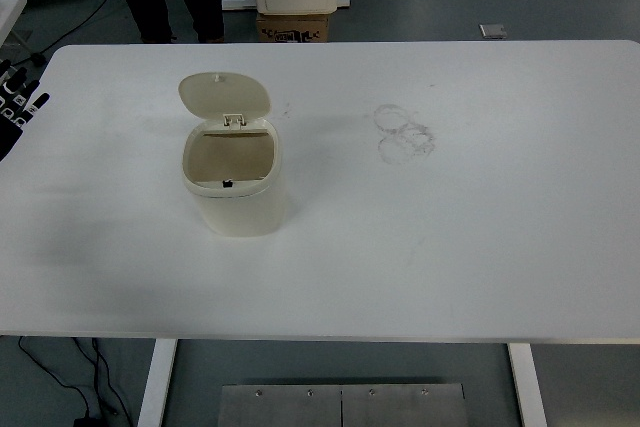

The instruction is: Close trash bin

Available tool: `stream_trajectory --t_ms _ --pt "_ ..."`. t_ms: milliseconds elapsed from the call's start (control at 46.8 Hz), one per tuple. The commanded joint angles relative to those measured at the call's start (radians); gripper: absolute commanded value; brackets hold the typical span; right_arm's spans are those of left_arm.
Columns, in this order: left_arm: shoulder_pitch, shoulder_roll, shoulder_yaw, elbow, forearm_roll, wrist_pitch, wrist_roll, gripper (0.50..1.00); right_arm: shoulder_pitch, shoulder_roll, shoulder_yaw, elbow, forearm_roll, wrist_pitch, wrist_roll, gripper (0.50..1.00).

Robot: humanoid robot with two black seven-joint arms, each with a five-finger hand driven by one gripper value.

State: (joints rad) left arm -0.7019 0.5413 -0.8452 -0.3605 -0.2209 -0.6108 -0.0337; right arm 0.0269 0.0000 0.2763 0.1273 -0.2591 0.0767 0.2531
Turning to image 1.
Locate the white table leg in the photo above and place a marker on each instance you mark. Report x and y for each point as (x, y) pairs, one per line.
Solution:
(527, 387)
(157, 382)

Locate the robot hand black white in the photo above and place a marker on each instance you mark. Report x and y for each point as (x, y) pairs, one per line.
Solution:
(12, 122)

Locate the small white side table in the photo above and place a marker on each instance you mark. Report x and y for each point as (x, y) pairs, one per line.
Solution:
(9, 9)

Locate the white stand foot bar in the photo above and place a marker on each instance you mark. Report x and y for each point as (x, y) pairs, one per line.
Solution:
(235, 4)

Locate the cream trash bin with lid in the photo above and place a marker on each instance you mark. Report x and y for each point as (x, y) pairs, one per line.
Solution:
(240, 212)

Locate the small grey floor plate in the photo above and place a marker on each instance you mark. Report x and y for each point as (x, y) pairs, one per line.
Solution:
(493, 31)

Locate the cardboard box with black print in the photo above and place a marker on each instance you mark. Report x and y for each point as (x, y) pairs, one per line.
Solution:
(295, 29)

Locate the black power adapter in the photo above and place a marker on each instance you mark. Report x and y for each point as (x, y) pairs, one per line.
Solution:
(87, 422)

